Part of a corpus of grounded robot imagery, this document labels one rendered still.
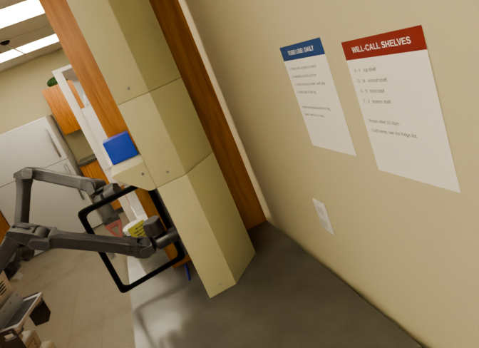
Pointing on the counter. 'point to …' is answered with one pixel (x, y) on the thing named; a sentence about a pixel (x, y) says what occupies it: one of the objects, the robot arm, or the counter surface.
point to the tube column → (123, 39)
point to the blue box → (120, 147)
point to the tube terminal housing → (190, 183)
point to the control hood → (133, 172)
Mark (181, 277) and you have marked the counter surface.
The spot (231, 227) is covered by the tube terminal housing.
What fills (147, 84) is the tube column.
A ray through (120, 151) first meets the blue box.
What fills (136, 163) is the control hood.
